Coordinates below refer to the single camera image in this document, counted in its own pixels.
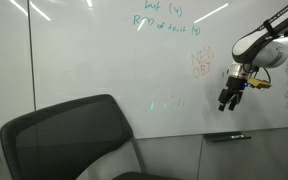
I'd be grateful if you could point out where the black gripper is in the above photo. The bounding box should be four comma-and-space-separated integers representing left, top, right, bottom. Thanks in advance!
218, 76, 246, 111

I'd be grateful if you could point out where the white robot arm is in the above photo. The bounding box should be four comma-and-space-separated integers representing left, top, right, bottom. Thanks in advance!
218, 5, 288, 111

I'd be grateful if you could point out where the green whiteboard marker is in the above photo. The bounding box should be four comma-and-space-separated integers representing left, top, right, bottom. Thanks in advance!
230, 134, 245, 139

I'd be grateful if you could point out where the black marker tray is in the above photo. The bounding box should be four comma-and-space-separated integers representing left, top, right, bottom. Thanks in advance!
204, 131, 251, 142

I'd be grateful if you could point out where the large white whiteboard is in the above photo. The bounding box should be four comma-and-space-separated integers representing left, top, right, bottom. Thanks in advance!
29, 0, 288, 138

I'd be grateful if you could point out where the black mesh office chair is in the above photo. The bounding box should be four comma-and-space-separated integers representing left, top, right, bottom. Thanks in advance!
0, 93, 185, 180

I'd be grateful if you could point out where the narrow left whiteboard panel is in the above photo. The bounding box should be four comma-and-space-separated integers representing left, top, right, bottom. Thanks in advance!
0, 0, 34, 127

